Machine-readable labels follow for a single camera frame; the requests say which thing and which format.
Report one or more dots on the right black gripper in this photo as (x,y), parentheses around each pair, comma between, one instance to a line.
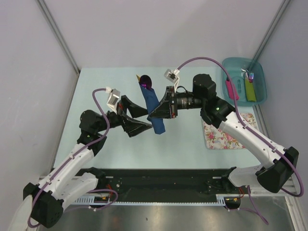
(166,108)

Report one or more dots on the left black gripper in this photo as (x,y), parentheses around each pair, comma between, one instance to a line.
(130,125)

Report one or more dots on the dark blue paper napkin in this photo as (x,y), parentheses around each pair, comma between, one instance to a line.
(152,102)

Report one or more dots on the purple spoon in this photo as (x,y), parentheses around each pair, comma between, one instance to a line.
(146,82)

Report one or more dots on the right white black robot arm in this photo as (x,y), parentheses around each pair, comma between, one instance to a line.
(276,162)

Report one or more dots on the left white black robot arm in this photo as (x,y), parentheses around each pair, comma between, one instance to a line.
(57,191)

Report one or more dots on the green rolled napkin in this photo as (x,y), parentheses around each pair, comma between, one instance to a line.
(249,90)

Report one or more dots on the floral cloth mat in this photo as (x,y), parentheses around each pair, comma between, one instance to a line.
(216,139)

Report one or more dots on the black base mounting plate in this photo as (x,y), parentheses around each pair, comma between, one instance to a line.
(168,185)

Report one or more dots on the teal plastic bin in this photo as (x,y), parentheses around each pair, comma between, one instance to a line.
(238,68)

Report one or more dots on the iridescent fork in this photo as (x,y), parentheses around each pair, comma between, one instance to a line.
(250,76)

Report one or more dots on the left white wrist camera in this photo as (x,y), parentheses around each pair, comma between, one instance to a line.
(113,97)

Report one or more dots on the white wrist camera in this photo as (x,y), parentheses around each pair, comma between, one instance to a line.
(113,97)
(173,76)

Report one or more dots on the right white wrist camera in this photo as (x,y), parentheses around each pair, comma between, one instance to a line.
(173,76)

